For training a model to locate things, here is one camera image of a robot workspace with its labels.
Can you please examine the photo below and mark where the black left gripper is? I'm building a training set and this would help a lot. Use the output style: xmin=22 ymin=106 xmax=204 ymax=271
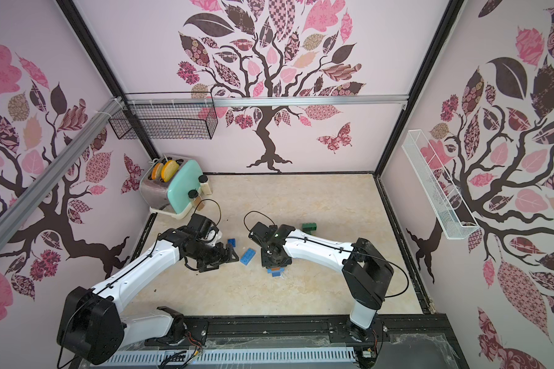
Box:
xmin=185 ymin=240 xmax=238 ymax=272

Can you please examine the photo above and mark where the light blue long lego brick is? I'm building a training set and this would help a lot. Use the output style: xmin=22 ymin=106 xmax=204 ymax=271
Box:
xmin=240 ymin=248 xmax=256 ymax=265

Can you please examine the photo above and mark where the small dark green lego brick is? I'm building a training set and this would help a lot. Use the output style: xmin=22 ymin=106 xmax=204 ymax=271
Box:
xmin=302 ymin=223 xmax=317 ymax=233

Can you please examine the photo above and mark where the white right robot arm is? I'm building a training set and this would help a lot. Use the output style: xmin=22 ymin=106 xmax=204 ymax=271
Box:
xmin=249 ymin=222 xmax=394 ymax=331

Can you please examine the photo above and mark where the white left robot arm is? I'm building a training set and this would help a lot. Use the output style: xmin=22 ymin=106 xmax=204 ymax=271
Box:
xmin=56 ymin=214 xmax=239 ymax=364

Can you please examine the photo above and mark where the brown spice jar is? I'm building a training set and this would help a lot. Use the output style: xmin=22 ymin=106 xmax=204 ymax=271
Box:
xmin=188 ymin=189 xmax=205 ymax=212

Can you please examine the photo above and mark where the mint green toaster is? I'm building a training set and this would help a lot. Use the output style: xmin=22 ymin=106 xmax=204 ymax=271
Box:
xmin=138 ymin=155 xmax=203 ymax=219

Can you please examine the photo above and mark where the pale spice jar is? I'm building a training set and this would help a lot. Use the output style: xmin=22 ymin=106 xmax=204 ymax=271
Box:
xmin=198 ymin=175 xmax=212 ymax=195

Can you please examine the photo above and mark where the white cable duct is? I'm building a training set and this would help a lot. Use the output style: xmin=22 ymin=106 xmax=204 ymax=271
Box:
xmin=103 ymin=347 xmax=355 ymax=368

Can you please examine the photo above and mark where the black wire basket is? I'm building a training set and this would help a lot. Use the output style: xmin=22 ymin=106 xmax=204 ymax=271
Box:
xmin=109 ymin=91 xmax=219 ymax=140

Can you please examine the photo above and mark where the aluminium rail back wall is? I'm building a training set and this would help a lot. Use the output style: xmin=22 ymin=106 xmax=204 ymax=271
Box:
xmin=128 ymin=95 xmax=409 ymax=108

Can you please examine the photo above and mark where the aluminium rail wall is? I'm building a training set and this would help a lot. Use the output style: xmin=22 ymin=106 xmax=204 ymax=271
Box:
xmin=128 ymin=95 xmax=409 ymax=108
xmin=0 ymin=97 xmax=122 ymax=251

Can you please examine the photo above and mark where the white wire shelf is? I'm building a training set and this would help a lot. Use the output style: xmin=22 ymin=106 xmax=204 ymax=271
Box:
xmin=402 ymin=130 xmax=480 ymax=240

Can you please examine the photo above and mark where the aluminium rail left wall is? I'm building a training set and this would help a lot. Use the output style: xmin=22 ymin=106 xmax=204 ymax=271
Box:
xmin=0 ymin=97 xmax=122 ymax=251

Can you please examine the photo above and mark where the black corner frame post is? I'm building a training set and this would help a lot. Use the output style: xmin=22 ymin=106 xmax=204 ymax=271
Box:
xmin=375 ymin=0 xmax=465 ymax=176

